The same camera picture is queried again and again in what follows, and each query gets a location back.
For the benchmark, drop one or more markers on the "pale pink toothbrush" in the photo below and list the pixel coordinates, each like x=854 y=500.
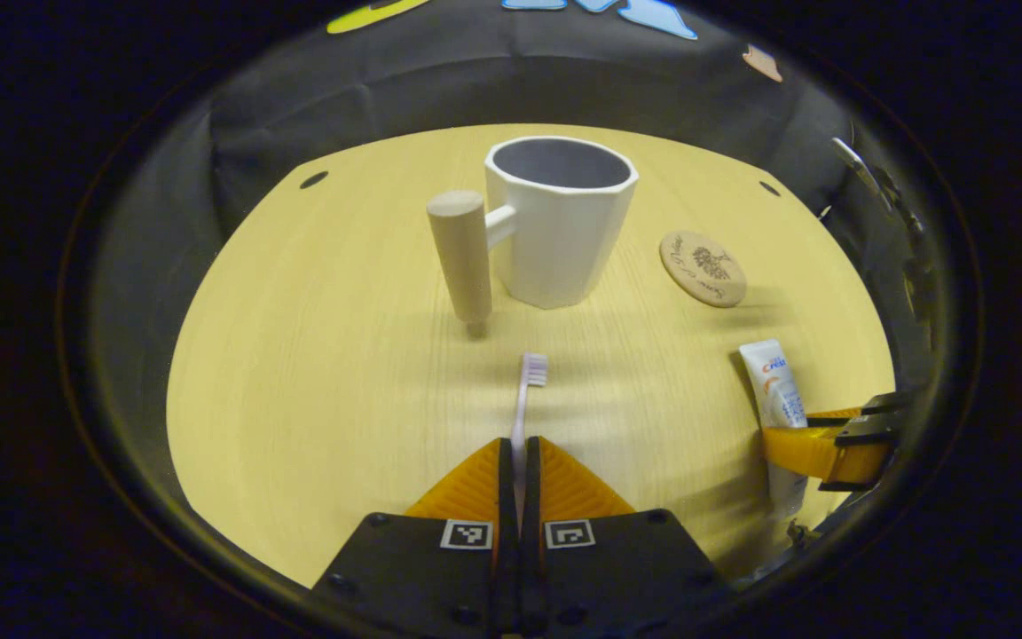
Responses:
x=524 y=399

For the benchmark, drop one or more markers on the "white toothpaste tube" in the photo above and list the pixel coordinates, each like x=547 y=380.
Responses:
x=777 y=390

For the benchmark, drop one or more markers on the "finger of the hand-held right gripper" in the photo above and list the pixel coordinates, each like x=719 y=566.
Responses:
x=861 y=435
x=884 y=404

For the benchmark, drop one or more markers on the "thin metal rod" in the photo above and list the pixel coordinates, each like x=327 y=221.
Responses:
x=857 y=169

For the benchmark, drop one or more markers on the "round wooden coaster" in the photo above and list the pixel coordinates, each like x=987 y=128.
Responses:
x=703 y=269

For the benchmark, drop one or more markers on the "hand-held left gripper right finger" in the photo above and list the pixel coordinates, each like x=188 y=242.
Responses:
x=531 y=497

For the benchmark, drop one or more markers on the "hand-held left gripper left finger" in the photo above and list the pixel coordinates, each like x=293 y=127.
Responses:
x=506 y=497

